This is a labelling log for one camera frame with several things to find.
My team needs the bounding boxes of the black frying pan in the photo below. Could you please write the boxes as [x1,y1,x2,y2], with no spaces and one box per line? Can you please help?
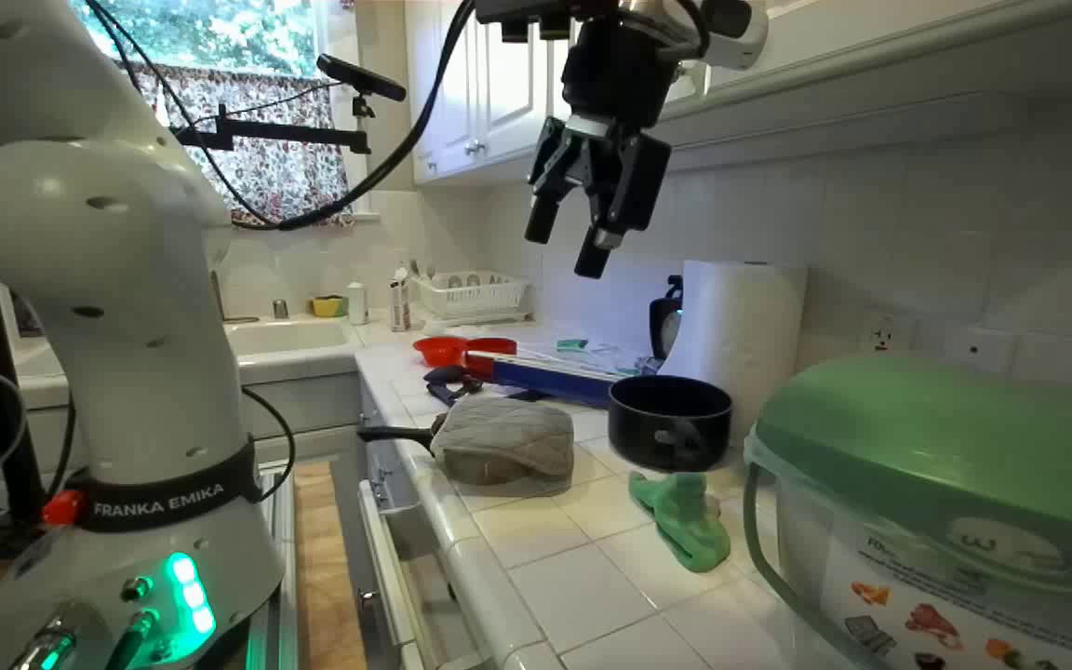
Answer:
[358,414,576,487]

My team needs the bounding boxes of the white light switch plate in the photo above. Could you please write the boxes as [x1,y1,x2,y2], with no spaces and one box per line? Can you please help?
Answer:
[944,322,1018,378]

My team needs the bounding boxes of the white wall outlet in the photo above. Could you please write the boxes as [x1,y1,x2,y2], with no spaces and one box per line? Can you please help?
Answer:
[862,304,914,360]

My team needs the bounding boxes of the green-lidded clear plastic container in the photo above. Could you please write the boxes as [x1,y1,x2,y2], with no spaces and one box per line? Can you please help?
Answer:
[736,351,1072,670]

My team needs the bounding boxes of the window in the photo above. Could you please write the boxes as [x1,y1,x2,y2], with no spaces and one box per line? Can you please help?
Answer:
[69,0,332,83]

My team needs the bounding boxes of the white wire dish rack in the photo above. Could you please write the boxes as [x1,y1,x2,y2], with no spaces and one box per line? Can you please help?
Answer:
[415,268,527,326]

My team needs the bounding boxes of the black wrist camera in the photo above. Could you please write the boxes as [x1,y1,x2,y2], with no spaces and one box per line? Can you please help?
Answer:
[609,128,679,233]

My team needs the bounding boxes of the black saucepan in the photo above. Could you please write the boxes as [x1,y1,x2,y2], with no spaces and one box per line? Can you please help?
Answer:
[605,371,736,477]

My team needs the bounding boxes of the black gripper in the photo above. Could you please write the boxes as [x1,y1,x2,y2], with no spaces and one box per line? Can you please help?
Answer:
[522,11,693,283]

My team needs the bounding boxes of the black camera stand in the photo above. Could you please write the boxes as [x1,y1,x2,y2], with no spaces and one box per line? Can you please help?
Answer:
[0,103,376,536]

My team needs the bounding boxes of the white paper towel roll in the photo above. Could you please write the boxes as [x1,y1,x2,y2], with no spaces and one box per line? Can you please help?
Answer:
[662,255,808,451]

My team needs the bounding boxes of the white lower cabinet drawers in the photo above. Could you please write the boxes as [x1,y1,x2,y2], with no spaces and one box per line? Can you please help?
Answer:
[352,420,566,670]

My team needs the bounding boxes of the grey pot holder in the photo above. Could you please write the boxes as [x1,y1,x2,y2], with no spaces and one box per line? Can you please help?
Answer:
[433,392,579,487]

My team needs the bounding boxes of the clear soap bottle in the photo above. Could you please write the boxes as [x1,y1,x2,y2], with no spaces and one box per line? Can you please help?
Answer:
[387,262,415,334]

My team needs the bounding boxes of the black stereo camera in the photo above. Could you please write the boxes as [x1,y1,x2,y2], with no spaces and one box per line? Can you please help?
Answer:
[313,49,409,109]

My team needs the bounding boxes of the red handled utensil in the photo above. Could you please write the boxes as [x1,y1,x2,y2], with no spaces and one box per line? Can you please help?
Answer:
[413,331,522,371]

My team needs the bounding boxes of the wooden robot platform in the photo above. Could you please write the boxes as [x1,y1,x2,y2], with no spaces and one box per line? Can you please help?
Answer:
[289,456,371,670]

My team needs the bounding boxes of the white sink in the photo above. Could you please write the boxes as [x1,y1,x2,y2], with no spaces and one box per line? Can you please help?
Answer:
[218,311,362,386]

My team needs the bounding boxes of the blue handled utensil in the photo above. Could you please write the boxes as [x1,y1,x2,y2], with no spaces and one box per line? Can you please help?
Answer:
[420,365,491,409]

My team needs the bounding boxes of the floral window curtain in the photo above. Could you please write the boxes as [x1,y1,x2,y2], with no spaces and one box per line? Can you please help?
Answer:
[123,58,358,231]

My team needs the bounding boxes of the aluminium base frame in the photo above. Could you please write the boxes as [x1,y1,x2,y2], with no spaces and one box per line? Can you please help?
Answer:
[250,456,305,670]

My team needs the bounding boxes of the green plastic item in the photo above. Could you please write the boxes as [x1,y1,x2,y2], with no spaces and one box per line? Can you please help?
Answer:
[626,470,736,575]

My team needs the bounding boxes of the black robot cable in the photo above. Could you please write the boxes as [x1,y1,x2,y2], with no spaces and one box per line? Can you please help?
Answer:
[82,0,482,233]
[239,382,300,507]

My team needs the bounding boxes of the white upper cabinets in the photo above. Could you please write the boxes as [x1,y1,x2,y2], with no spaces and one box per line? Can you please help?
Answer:
[401,0,1072,188]

